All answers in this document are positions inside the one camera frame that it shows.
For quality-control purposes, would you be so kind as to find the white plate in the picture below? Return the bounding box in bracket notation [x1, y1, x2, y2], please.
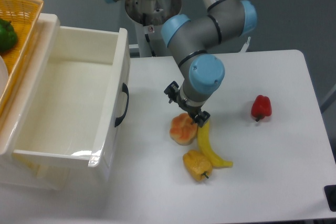
[0, 57, 9, 95]

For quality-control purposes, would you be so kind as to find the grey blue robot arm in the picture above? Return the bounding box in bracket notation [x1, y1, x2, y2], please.
[105, 0, 257, 126]

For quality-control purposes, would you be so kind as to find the black cable on pedestal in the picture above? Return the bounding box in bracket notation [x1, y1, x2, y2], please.
[142, 13, 157, 57]

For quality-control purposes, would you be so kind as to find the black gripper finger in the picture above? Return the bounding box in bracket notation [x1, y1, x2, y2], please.
[164, 81, 179, 103]
[191, 110, 211, 127]

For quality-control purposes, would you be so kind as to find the white drawer cabinet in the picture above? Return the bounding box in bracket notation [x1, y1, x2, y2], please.
[0, 13, 71, 191]

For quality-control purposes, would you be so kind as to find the yellow woven basket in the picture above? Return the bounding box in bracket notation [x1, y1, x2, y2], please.
[1, 0, 44, 115]

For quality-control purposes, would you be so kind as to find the red bell pepper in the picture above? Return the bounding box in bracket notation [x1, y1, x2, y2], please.
[251, 95, 272, 122]

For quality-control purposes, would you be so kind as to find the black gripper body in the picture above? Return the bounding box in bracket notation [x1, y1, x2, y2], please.
[176, 87, 204, 120]

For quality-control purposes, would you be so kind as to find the black drawer handle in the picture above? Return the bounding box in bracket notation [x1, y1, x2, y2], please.
[114, 83, 130, 127]

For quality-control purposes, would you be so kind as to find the yellow bell pepper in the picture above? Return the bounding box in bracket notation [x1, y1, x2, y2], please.
[183, 150, 213, 182]

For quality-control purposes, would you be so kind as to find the white open drawer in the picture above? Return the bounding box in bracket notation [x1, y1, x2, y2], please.
[13, 26, 130, 179]

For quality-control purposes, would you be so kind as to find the black object at table edge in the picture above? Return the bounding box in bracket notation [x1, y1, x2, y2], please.
[324, 185, 336, 212]

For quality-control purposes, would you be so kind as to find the green bell pepper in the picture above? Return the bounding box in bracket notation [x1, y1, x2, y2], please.
[0, 19, 18, 52]

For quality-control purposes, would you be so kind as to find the yellow banana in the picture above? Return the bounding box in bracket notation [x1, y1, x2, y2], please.
[197, 121, 233, 168]

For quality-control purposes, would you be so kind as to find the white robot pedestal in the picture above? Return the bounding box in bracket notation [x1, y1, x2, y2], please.
[125, 0, 182, 57]

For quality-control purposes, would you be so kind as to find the round orange bread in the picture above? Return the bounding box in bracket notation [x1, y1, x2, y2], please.
[169, 113, 198, 145]

